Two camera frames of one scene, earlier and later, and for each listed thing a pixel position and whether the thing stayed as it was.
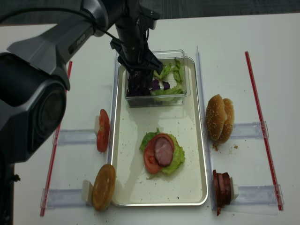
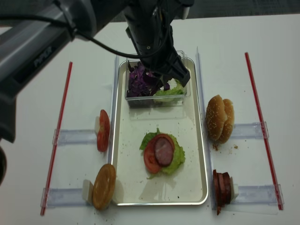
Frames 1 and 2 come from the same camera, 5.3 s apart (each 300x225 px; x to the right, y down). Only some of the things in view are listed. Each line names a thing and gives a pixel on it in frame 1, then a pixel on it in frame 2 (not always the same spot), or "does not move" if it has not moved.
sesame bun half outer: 214,116 does not move
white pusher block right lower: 234,191 does not move
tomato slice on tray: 149,155 does not move
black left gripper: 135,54 to 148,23
